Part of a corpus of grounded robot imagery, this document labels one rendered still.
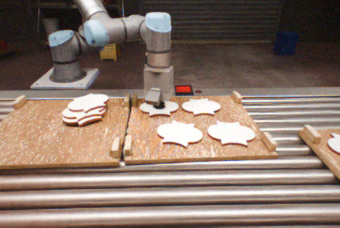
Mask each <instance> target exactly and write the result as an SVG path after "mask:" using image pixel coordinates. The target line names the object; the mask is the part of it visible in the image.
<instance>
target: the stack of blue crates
mask: <svg viewBox="0 0 340 228"><path fill-rule="evenodd" d="M298 40H299V35H297V34H296V33H294V32H277V35H276V40H275V42H274V50H273V51H274V52H275V53H276V54H278V55H294V53H295V49H296V45H297V43H298Z"/></svg>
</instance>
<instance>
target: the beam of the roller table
mask: <svg viewBox="0 0 340 228"><path fill-rule="evenodd" d="M196 90H201V91H202V92H201V93H200V94H198V93H196V92H195V91H196ZM233 91H237V92H238V93H239V94H240V95H241V97H242V98H293V97H340V87H324V88H193V96H233ZM91 93H92V94H94V95H95V94H105V95H106V96H107V97H108V99H125V98H126V94H131V99H132V96H133V94H137V98H145V96H144V89H119V90H16V91H0V101H11V100H16V99H18V97H20V96H25V97H26V99H27V100H73V98H78V97H81V96H86V95H88V94H91ZM172 97H186V96H176V95H175V89H174V88H173V95H172Z"/></svg>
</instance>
